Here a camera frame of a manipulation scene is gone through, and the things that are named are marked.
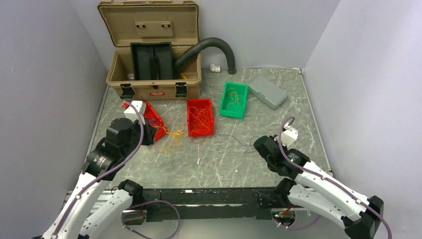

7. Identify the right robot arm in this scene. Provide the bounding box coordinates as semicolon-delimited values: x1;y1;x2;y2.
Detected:
253;136;384;239

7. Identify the tan open toolbox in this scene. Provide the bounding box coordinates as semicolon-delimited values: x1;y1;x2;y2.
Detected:
97;0;202;101

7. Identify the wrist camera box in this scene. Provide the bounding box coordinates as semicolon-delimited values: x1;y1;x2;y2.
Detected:
281;123;299;148
121;101;146;124

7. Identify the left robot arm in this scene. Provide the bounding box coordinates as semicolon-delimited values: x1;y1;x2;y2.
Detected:
40;118;157;239

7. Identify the grey plastic case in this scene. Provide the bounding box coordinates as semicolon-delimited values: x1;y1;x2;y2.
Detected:
248;76;288;110

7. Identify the orange cable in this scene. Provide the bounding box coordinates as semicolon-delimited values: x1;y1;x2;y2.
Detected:
189;105;213;144

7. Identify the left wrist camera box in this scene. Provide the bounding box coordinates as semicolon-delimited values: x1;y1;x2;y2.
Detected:
121;101;146;124

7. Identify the red bin centre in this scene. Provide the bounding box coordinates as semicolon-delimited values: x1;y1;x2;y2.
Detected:
187;98;214;137

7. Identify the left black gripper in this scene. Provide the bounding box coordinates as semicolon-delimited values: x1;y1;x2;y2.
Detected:
121;116;157;157

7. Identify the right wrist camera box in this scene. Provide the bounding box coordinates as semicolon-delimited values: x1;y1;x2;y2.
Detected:
281;123;299;148

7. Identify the black toolbox tray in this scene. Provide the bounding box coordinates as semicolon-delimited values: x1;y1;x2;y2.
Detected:
130;42;173;81

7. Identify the green plastic bin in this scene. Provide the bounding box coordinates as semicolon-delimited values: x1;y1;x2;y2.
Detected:
219;82;248;119

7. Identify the white pipe fitting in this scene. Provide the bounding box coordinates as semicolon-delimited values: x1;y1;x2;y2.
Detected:
210;64;221;73

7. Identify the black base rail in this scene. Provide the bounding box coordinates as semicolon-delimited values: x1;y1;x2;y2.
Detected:
123;187;293;225

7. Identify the black corrugated hose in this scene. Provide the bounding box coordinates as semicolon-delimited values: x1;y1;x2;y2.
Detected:
174;37;237;76

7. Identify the red bin left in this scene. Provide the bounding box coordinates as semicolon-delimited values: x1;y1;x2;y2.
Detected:
144;101;167;141

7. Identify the red bin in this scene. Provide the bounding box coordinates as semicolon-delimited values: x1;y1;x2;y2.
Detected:
144;101;167;141
187;98;214;137

